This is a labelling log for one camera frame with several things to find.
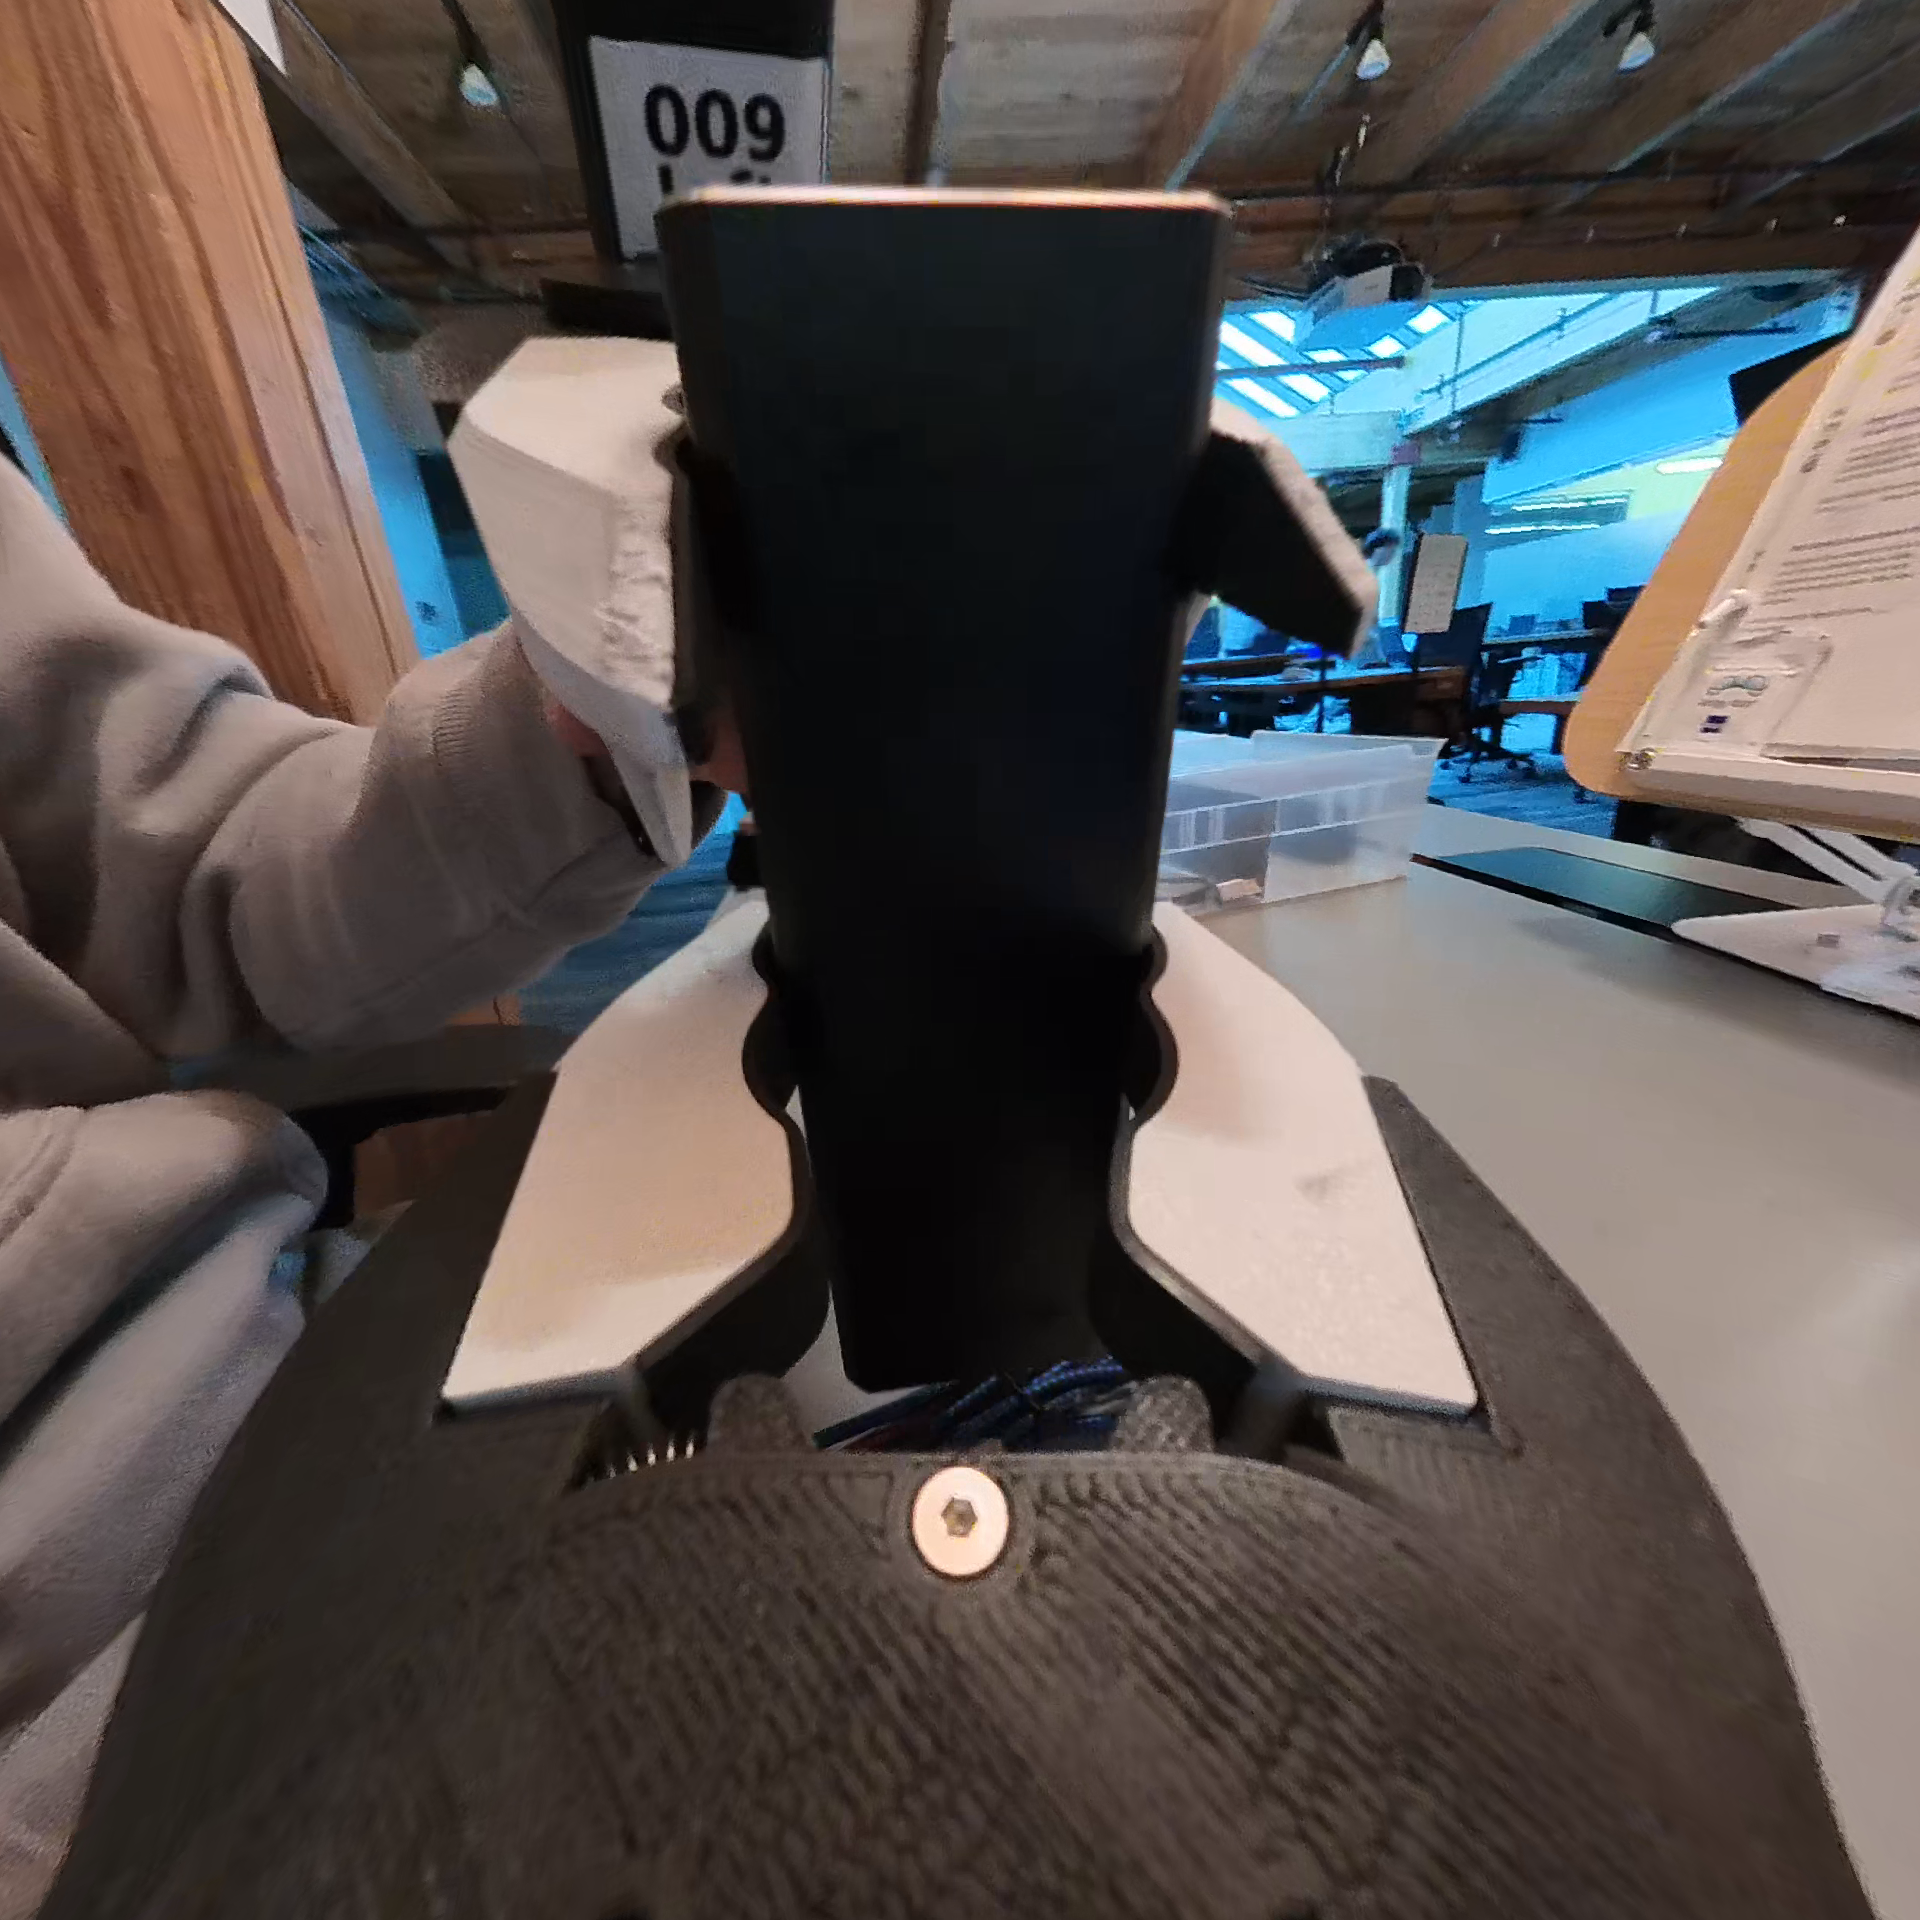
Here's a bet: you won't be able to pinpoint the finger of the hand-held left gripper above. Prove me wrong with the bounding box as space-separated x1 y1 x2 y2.
448 334 729 873
1158 403 1384 662

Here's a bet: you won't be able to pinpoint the person's grey hoodie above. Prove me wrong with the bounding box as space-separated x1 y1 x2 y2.
0 1035 453 1920

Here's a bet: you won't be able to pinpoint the white stand base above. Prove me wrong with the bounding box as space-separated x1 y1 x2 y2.
1669 815 1920 1024

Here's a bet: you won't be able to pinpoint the person's left forearm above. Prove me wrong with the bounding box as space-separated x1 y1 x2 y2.
0 449 729 1059

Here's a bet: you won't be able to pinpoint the ceiling projector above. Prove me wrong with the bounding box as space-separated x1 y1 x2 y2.
1302 237 1430 312

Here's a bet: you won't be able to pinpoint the black desk mat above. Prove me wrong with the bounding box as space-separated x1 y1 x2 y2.
1414 843 1808 943

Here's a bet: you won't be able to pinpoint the wooden document stand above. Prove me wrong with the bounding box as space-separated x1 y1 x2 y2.
1560 224 1920 845

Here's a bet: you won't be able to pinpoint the blue braided usb cable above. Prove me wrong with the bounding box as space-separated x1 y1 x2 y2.
814 1352 1146 1451

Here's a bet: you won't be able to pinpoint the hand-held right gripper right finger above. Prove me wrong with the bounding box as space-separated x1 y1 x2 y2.
1112 896 1483 1414

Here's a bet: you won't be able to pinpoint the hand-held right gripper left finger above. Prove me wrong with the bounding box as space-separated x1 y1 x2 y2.
442 896 835 1413

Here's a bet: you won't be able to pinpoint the printed paper sheets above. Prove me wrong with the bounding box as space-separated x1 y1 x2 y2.
1612 224 1920 819

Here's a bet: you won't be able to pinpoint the wooden pillar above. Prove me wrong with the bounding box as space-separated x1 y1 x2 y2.
0 0 425 724

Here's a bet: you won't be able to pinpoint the clear plastic storage box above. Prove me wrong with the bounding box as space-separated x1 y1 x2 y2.
1152 729 1444 912

